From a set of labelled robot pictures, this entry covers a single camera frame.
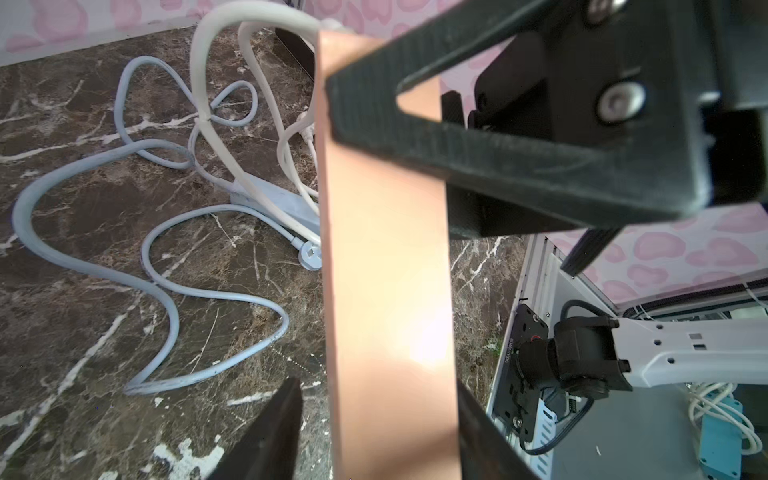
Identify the teal power strip below table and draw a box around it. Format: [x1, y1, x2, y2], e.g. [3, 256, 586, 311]
[693, 385, 745, 480]

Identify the pink power strip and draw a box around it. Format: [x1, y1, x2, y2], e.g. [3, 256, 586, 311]
[316, 30, 461, 479]

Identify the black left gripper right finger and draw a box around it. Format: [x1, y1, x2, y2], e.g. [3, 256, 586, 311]
[323, 0, 768, 227]

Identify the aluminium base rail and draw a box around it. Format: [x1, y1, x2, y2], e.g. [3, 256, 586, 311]
[486, 234, 584, 479]

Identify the grey-blue power strip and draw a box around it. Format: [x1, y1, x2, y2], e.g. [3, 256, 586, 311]
[230, 174, 320, 235]

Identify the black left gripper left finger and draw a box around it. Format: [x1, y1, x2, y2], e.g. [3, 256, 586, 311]
[208, 377, 303, 480]

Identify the white cord of pink strip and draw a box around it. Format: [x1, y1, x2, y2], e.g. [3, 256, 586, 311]
[188, 0, 343, 247]

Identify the grey cord of blue strip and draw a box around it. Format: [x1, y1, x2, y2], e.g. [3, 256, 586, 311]
[11, 55, 323, 397]

